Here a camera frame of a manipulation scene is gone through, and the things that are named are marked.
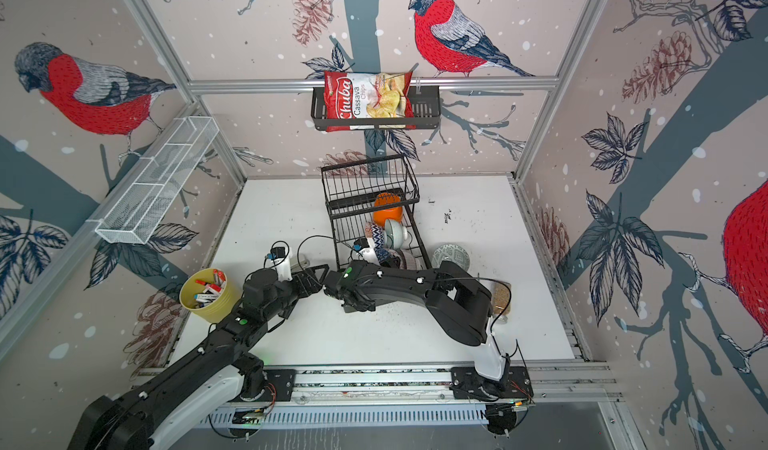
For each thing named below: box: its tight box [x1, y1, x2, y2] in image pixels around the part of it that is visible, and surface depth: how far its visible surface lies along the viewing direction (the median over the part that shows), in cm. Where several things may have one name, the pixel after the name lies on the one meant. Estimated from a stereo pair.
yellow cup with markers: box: [179, 268, 243, 323], surface depth 79 cm
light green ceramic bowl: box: [384, 218, 408, 250], surface depth 96 cm
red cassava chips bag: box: [324, 71, 416, 132], surface depth 90 cm
